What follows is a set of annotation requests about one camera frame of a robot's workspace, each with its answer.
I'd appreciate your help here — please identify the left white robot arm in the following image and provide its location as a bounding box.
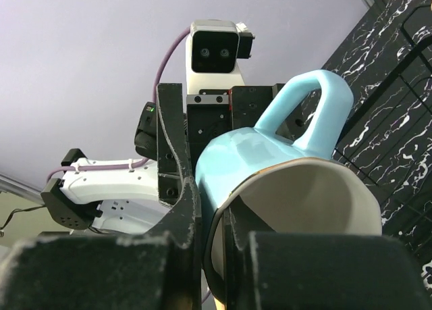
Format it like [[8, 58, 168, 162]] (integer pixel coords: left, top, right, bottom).
[[40, 84, 282, 234]]

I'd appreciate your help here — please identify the light blue faceted mug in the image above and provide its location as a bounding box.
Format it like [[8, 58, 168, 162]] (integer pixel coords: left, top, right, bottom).
[[195, 70, 382, 301]]

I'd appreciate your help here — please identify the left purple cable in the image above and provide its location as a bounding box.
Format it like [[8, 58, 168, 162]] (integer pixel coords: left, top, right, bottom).
[[45, 28, 193, 182]]

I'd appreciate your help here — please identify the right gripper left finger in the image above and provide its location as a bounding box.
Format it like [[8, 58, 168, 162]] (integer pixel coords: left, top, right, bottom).
[[1, 233, 201, 309]]

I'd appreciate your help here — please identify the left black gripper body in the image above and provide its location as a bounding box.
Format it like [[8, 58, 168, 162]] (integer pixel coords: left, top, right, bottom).
[[157, 83, 283, 205]]

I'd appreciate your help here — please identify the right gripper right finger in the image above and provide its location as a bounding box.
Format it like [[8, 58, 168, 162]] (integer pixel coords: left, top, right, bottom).
[[222, 203, 427, 309]]

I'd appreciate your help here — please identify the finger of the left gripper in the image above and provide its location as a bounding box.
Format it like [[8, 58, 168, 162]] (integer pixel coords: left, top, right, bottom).
[[157, 83, 201, 236]]

